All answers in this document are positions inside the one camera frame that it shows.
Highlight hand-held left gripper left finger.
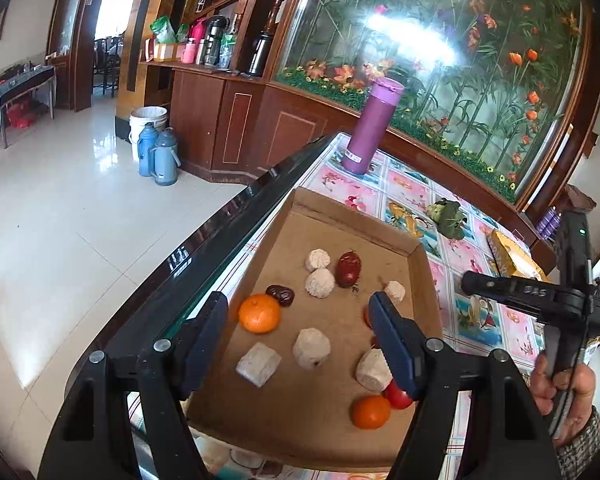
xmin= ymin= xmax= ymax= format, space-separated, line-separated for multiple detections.
xmin=37 ymin=290 xmax=229 ymax=480

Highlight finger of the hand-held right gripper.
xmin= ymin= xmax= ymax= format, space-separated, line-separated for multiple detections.
xmin=461 ymin=270 xmax=588 ymax=323

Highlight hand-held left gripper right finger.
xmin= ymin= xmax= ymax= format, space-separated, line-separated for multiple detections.
xmin=367 ymin=291 xmax=563 ymax=480

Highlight red cherry tomato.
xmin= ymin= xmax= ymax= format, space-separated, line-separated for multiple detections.
xmin=382 ymin=380 xmax=415 ymax=410

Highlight orange mandarin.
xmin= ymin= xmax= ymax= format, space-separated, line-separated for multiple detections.
xmin=350 ymin=395 xmax=392 ymax=430
xmin=238 ymin=293 xmax=282 ymax=335

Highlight dark brown dried date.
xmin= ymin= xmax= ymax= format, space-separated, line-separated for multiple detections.
xmin=265 ymin=285 xmax=296 ymax=308

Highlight red jujube date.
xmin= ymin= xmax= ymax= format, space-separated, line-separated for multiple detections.
xmin=335 ymin=251 xmax=362 ymax=288

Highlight brown cardboard tray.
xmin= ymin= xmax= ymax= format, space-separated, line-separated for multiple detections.
xmin=185 ymin=187 xmax=446 ymax=473

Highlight person's right forearm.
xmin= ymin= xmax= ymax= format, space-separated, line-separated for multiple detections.
xmin=552 ymin=407 xmax=600 ymax=480

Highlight person's right hand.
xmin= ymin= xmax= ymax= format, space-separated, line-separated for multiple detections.
xmin=529 ymin=355 xmax=600 ymax=442

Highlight yellow cardboard box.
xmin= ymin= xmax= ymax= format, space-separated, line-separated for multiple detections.
xmin=486 ymin=229 xmax=553 ymax=283

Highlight brown cardboard piece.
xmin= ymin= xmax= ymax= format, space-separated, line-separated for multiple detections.
xmin=565 ymin=184 xmax=597 ymax=211

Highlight green leafy vegetable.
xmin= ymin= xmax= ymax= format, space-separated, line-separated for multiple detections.
xmin=426 ymin=199 xmax=467 ymax=240

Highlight blue thermos jug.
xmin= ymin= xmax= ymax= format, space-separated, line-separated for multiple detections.
xmin=150 ymin=127 xmax=182 ymax=186
xmin=136 ymin=122 xmax=160 ymax=177

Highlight purple thermos bottle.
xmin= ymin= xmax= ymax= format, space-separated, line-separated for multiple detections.
xmin=341 ymin=77 xmax=406 ymax=176

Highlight white plastic bucket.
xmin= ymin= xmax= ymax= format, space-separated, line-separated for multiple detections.
xmin=128 ymin=106 xmax=169 ymax=146

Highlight glass flower display panel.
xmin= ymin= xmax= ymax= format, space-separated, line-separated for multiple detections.
xmin=275 ymin=0 xmax=596 ymax=206

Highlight orange carton box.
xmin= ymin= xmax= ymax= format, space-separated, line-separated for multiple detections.
xmin=152 ymin=42 xmax=186 ymax=62

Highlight dark thermos flask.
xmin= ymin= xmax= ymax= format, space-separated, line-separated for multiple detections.
xmin=248 ymin=31 xmax=273 ymax=77

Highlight red plastic bag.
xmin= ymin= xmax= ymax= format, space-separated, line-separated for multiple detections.
xmin=5 ymin=100 xmax=41 ymax=128

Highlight dark wooden chairs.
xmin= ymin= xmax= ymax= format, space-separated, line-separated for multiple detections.
xmin=92 ymin=35 xmax=126 ymax=98

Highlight black silver thermos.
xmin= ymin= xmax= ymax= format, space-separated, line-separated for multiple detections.
xmin=202 ymin=15 xmax=229 ymax=66

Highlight green snack bag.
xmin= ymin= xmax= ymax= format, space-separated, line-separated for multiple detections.
xmin=150 ymin=16 xmax=177 ymax=45

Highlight side table with grey cloth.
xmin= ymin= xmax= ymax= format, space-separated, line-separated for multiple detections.
xmin=0 ymin=65 xmax=57 ymax=148

